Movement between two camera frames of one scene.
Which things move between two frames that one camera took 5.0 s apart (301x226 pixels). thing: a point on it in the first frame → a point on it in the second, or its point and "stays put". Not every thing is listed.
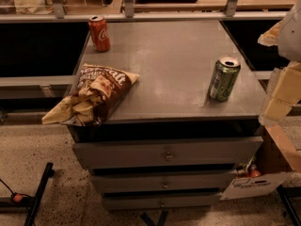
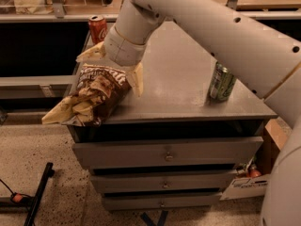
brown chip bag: (98, 90) stays put
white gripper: (291, 39) → (121, 49)
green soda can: (225, 75) stays put
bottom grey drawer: (144, 201) stays put
